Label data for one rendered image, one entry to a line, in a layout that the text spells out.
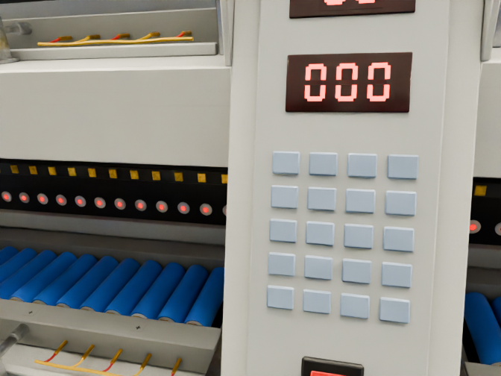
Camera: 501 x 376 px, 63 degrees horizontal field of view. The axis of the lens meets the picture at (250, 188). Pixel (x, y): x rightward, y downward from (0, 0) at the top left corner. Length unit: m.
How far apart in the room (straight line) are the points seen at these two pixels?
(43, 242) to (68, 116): 0.22
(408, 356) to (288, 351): 0.05
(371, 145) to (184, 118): 0.08
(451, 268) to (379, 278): 0.03
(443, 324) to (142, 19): 0.23
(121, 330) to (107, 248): 0.11
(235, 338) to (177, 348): 0.09
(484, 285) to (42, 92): 0.30
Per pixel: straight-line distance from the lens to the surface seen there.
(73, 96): 0.21
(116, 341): 0.29
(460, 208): 0.17
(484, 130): 0.18
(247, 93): 0.17
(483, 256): 0.35
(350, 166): 0.16
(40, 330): 0.32
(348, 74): 0.16
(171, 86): 0.19
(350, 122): 0.16
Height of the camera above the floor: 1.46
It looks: 3 degrees down
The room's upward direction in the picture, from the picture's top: 2 degrees clockwise
